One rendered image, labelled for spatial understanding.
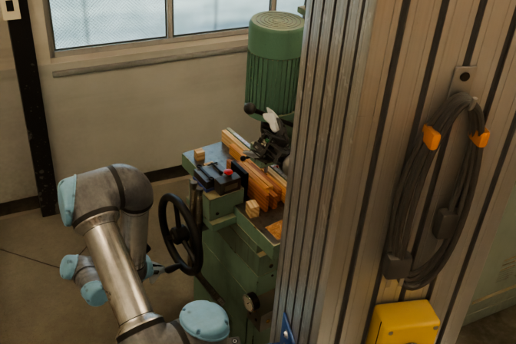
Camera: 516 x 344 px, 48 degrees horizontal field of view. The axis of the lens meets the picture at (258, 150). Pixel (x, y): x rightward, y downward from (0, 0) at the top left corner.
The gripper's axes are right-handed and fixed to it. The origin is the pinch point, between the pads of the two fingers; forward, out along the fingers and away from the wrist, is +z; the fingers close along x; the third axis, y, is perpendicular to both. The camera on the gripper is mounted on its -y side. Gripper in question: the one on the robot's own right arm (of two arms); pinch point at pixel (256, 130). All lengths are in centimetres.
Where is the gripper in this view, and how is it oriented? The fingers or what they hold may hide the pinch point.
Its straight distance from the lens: 174.2
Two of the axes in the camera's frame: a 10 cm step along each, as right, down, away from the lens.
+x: -4.6, 8.5, 2.4
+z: -5.6, -4.9, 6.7
